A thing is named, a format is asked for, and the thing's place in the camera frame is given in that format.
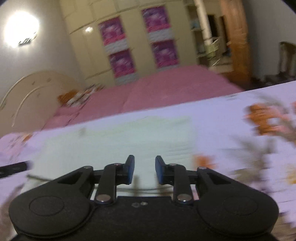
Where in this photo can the brown wooden door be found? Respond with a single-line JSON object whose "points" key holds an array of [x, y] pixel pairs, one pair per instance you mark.
{"points": [[237, 31]]}

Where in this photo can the pale green towel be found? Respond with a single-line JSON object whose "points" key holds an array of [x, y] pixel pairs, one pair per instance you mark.
{"points": [[144, 139]]}

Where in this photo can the dark wooden chair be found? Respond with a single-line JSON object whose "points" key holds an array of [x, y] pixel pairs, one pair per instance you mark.
{"points": [[286, 66]]}

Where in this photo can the open shelf unit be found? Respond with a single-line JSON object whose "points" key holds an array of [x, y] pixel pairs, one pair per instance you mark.
{"points": [[208, 47]]}

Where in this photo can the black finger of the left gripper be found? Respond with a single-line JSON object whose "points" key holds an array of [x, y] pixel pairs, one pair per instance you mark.
{"points": [[8, 170]]}

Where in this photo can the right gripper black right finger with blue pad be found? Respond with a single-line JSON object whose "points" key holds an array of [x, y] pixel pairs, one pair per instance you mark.
{"points": [[177, 176]]}

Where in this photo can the orange patterned pillow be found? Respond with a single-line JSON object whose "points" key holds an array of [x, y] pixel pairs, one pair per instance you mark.
{"points": [[75, 98]]}

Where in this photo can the pink quilt bedspread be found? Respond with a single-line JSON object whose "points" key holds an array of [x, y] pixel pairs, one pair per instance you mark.
{"points": [[169, 87]]}

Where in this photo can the wall lamp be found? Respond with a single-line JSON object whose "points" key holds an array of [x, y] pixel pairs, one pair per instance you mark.
{"points": [[21, 28]]}

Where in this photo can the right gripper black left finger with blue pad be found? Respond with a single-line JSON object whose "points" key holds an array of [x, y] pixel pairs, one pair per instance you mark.
{"points": [[110, 177]]}

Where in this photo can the cream curved headboard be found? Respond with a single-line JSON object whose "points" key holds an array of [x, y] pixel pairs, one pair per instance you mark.
{"points": [[32, 100]]}

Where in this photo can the cream wardrobe with posters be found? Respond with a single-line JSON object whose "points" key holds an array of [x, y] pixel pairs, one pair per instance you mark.
{"points": [[117, 42]]}

